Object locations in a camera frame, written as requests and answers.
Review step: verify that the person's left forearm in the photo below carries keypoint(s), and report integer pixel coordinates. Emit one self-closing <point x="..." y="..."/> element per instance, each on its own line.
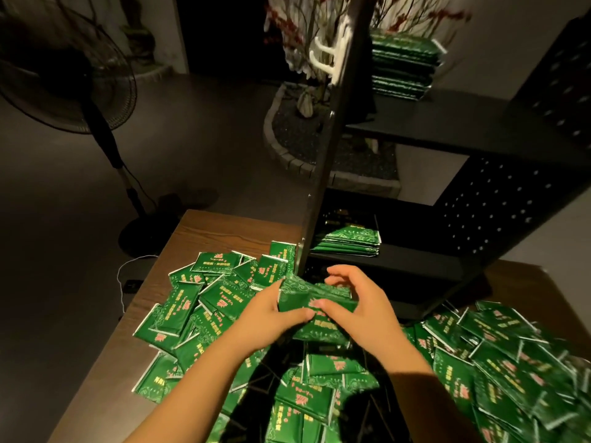
<point x="199" y="392"/>

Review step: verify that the black power adapter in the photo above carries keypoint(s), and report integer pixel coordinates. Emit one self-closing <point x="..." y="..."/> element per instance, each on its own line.
<point x="133" y="286"/>

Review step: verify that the white hook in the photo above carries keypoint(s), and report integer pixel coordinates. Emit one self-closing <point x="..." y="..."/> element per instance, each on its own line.
<point x="325" y="55"/>

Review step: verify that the black standing fan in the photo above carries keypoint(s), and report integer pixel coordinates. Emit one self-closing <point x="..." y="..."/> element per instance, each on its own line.
<point x="65" y="78"/>

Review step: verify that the person's right hand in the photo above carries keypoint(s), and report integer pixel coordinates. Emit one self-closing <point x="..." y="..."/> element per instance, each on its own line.
<point x="365" y="313"/>

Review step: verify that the stack of packets top shelf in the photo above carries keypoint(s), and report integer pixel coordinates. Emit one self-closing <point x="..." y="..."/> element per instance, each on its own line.
<point x="404" y="64"/>

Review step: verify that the black metal shelf rack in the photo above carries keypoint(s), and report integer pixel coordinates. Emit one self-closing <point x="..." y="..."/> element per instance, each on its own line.
<point x="480" y="124"/>

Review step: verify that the pile of green packets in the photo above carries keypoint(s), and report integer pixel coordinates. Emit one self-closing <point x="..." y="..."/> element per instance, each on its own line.
<point x="212" y="290"/>

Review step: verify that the stack of packets shelf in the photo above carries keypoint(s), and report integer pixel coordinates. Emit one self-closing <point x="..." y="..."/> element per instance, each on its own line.
<point x="351" y="240"/>
<point x="404" y="64"/>

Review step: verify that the dark vase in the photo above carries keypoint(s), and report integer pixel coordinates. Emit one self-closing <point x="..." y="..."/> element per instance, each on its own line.
<point x="138" y="37"/>

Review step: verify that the person's right forearm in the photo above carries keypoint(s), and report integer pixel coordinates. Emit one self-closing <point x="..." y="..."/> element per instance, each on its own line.
<point x="429" y="401"/>

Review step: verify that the red berry branches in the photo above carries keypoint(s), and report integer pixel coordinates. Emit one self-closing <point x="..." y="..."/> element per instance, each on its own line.
<point x="295" y="23"/>

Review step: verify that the person's left hand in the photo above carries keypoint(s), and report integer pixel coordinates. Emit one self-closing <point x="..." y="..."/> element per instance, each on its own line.
<point x="263" y="318"/>

